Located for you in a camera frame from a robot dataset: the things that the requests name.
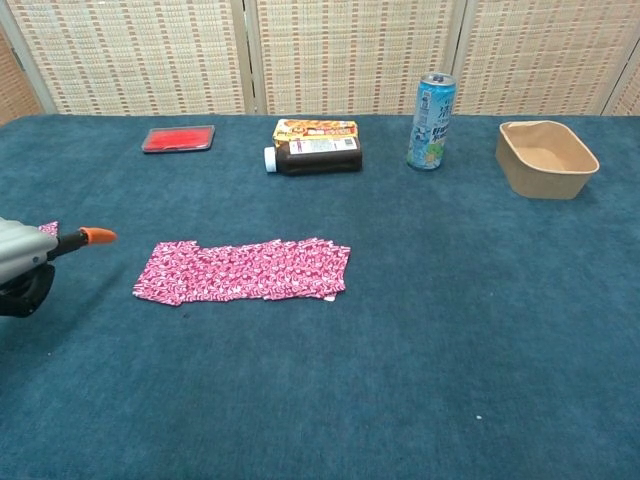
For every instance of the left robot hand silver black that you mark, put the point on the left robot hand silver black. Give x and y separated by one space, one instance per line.
22 247

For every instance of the woven folding screen panel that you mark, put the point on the woven folding screen panel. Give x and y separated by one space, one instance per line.
627 97
15 85
350 55
540 55
135 55

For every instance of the red ink pad tray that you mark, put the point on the red ink pad tray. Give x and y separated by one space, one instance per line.
178 138

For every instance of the pink patterned cloth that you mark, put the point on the pink patterned cloth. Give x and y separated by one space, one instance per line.
250 272

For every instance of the brown bottle white cap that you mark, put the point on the brown bottle white cap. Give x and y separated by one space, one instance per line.
320 159

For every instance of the yellow snack box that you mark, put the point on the yellow snack box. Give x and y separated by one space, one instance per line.
320 128

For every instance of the teal table cloth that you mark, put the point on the teal table cloth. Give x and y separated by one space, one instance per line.
400 325

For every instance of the blue drink can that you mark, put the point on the blue drink can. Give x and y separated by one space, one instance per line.
431 125

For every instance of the kraft paper bowl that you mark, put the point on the kraft paper bowl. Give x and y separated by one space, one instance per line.
545 175

